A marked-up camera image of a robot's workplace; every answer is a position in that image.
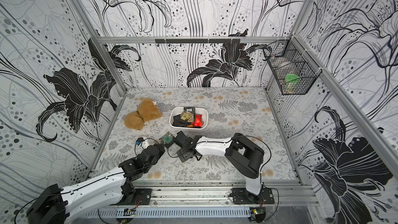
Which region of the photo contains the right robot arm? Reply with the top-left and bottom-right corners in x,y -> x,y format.
173,131 -> 265,196

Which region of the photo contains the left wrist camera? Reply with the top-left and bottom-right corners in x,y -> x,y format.
136,138 -> 150,149

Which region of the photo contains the black wire basket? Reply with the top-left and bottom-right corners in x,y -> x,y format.
262,36 -> 320,95

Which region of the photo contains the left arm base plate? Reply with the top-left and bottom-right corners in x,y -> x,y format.
117,188 -> 152,206

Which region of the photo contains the black barcode tea bag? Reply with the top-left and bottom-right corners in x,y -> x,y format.
183,107 -> 195,113

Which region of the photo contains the brown teddy bear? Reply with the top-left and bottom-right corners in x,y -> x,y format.
124,98 -> 163,130

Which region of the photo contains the green lid in basket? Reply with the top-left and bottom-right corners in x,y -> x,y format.
285,74 -> 301,85

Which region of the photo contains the white storage box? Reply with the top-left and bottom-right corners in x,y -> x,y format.
169,107 -> 208,131

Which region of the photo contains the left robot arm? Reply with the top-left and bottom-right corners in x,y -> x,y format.
22,143 -> 165,224

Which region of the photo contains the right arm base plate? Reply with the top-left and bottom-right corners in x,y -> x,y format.
229,187 -> 275,205

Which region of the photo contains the shiny red foil tea bag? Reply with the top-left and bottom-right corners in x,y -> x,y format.
193,114 -> 203,128

